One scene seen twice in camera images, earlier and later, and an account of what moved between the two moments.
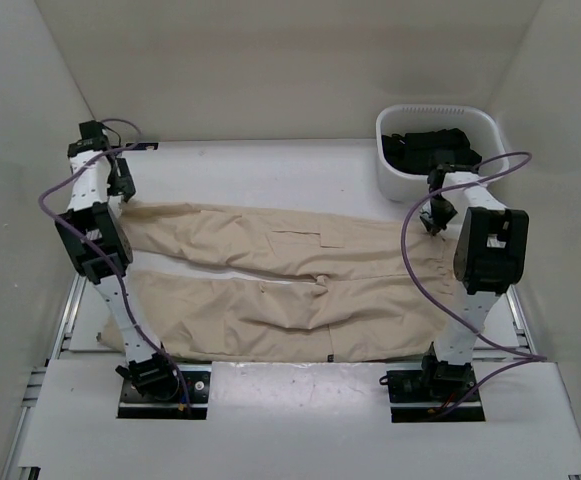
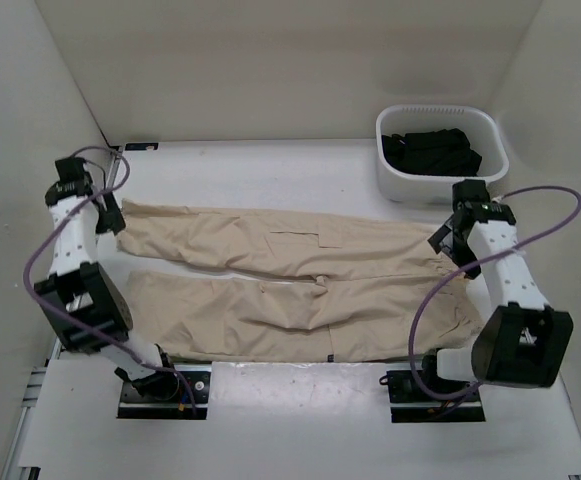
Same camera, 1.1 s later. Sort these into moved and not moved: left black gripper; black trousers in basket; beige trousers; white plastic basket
Moved: left black gripper
Not moved: beige trousers; white plastic basket; black trousers in basket
